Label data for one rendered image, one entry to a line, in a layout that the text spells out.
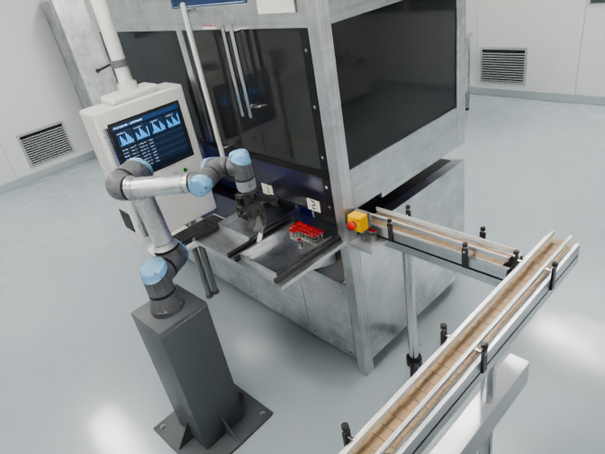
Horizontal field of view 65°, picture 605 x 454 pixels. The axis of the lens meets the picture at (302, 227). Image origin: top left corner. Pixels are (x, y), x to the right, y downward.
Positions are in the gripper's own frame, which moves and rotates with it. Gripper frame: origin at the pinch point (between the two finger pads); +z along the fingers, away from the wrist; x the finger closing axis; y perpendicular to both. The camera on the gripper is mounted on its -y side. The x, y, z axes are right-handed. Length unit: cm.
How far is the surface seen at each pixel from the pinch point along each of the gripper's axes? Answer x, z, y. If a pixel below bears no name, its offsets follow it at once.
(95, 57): -497, -20, -141
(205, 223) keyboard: -74, 27, -13
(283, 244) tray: -12.5, 21.4, -17.5
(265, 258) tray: -11.3, 21.4, -5.3
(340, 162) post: 12.5, -17.0, -37.5
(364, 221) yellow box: 21.5, 8.8, -37.8
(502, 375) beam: 88, 55, -33
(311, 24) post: 9, -71, -36
